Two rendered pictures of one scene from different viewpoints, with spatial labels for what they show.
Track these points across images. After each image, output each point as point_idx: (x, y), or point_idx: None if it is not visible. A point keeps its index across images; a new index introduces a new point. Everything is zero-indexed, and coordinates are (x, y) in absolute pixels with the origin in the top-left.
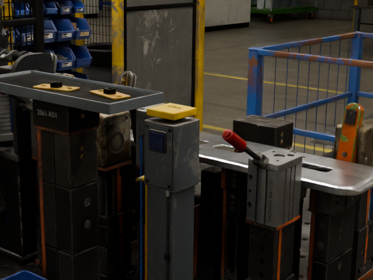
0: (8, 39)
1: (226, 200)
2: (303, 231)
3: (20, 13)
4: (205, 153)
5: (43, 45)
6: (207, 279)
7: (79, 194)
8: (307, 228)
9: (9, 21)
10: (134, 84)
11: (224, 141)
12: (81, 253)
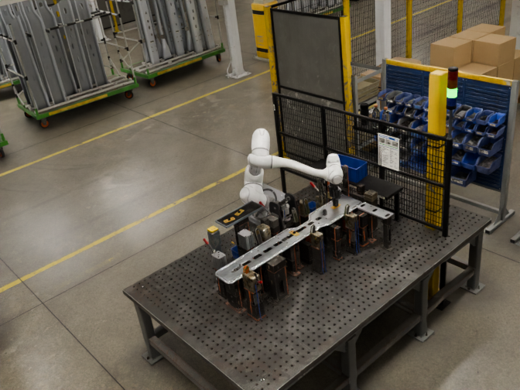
0: (339, 192)
1: None
2: (295, 309)
3: (437, 179)
4: (253, 251)
5: (446, 200)
6: None
7: (237, 237)
8: (298, 311)
9: (429, 182)
10: (311, 229)
11: (265, 255)
12: (239, 250)
